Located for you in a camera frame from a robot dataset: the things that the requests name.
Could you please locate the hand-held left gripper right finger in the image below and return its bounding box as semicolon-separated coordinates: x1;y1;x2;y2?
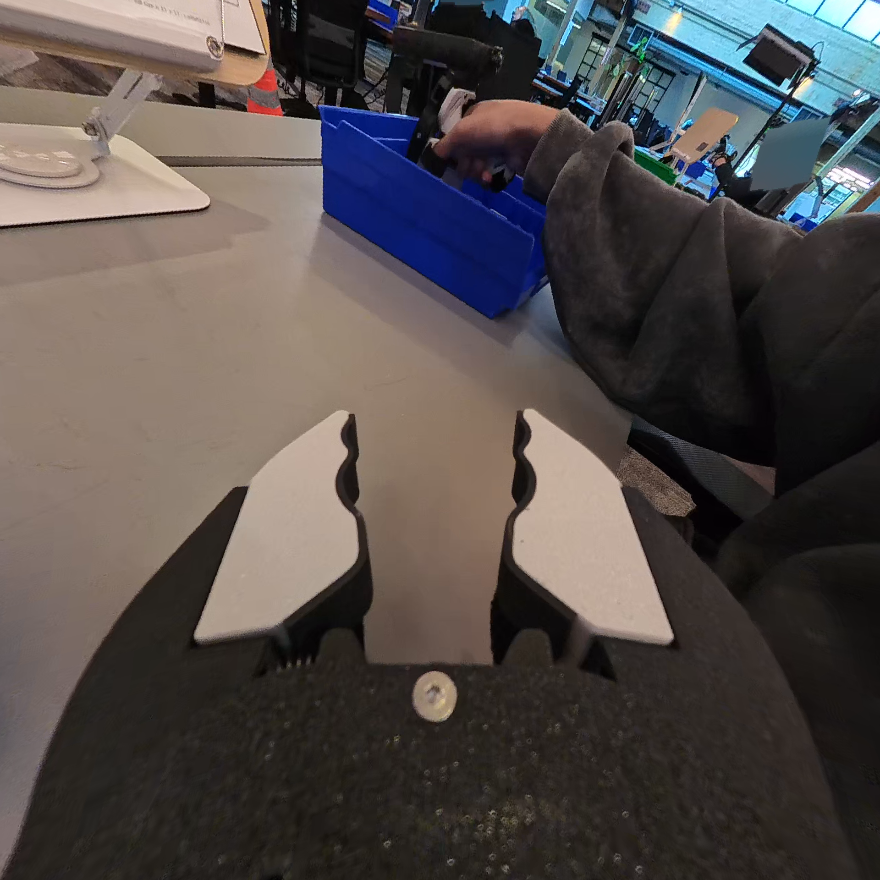
491;408;676;671

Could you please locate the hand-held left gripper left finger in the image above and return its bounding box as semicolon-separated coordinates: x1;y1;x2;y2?
194;410;374;664

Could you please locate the blue plastic bin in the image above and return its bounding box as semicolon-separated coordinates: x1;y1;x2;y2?
318;104;551;320

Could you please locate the person's right forearm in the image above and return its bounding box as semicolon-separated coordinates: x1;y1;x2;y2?
524;109;880;496

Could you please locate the person's right hand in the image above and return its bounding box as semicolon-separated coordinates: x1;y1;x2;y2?
434;99;561;185

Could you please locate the black office chair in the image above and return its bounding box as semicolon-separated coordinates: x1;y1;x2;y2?
267;0;375;118

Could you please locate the orange traffic cone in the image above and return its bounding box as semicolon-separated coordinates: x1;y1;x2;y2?
246;66;284;116

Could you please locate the printed instruction sheet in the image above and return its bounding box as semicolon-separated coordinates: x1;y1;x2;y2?
134;0;268;56

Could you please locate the person's body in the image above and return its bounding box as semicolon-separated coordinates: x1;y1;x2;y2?
708;440;880;880

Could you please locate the black panel on tripod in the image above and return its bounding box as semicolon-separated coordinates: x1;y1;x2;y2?
739;24;822;89

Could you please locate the white stand with wooden board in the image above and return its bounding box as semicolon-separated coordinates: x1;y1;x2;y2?
0;0;270;229

